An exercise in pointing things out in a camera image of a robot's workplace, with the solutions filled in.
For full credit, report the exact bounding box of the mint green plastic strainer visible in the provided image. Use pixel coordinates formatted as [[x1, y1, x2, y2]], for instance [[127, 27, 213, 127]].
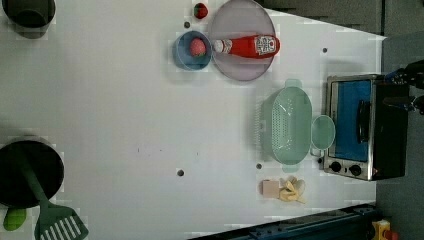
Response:
[[259, 79, 312, 173]]

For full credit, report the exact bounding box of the pink strawberry in bowl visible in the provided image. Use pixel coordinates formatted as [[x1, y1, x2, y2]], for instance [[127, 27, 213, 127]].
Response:
[[190, 38, 207, 57]]

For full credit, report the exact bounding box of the small blue bowl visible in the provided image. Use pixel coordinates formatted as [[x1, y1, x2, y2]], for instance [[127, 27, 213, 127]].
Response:
[[172, 31, 212, 71]]

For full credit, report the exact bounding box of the red ketchup bottle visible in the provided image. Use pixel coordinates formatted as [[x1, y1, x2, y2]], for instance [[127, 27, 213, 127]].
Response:
[[212, 35, 281, 59]]

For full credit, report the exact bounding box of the large lilac plate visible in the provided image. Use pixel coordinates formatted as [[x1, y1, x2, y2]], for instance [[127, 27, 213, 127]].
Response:
[[208, 0, 276, 81]]

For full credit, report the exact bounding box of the red strawberry on table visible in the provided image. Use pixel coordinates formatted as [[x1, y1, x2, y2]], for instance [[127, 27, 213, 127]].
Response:
[[193, 3, 208, 19]]

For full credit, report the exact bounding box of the mint green cup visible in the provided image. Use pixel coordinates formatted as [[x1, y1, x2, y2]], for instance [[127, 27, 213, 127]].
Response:
[[310, 115, 336, 157]]

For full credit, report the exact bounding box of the black silver toaster oven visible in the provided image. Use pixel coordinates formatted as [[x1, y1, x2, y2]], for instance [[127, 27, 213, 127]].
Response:
[[323, 74, 409, 181]]

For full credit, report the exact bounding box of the dark green slotted spatula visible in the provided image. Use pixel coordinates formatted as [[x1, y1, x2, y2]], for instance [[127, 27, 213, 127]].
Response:
[[13, 148, 89, 240]]

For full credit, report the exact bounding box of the yellow red emergency button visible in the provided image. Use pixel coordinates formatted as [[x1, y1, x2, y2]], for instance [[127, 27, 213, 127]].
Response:
[[372, 220, 399, 240]]

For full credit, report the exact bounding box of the large black pot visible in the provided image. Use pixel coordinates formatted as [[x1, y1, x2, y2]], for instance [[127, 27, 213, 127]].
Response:
[[0, 135, 64, 208]]

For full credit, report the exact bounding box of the small dark grey pot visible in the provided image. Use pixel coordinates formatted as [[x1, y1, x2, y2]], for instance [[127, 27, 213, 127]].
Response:
[[1, 0, 56, 28]]

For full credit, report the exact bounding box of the green vegetable toy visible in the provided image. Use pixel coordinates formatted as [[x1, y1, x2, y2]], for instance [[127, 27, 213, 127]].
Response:
[[3, 208, 27, 231]]

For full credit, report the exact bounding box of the blue metal frame rail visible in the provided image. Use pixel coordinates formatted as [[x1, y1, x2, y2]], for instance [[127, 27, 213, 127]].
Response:
[[191, 204, 382, 240]]

